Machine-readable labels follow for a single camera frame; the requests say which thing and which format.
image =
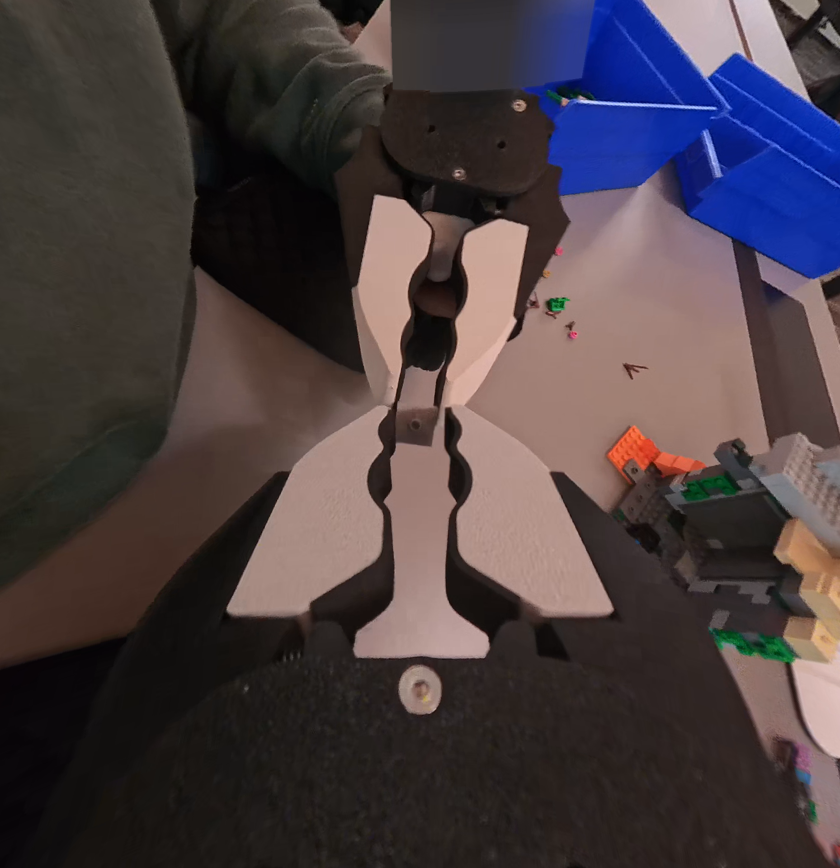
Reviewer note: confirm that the light grey square tile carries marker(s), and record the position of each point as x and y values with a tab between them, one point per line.
416	427

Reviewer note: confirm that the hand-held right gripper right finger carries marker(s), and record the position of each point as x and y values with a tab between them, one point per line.
535	536

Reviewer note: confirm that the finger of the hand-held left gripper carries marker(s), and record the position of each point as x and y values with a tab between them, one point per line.
494	285
383	285

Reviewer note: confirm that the person's left forearm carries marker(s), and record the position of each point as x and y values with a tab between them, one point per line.
277	81

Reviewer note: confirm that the person's green sweatshirt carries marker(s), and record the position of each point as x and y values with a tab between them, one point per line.
74	271

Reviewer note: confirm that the pile of colourful loose bricks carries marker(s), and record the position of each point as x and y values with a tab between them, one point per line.
800	780

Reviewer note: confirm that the blue plastic storage bin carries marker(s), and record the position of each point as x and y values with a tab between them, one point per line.
630	135
779	190

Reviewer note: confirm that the dark brown twig brick piece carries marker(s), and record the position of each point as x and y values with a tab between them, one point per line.
635	369

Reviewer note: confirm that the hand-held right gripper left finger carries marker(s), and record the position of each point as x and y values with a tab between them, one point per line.
311	536

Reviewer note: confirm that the toy brick castle model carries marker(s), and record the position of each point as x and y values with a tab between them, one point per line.
732	536

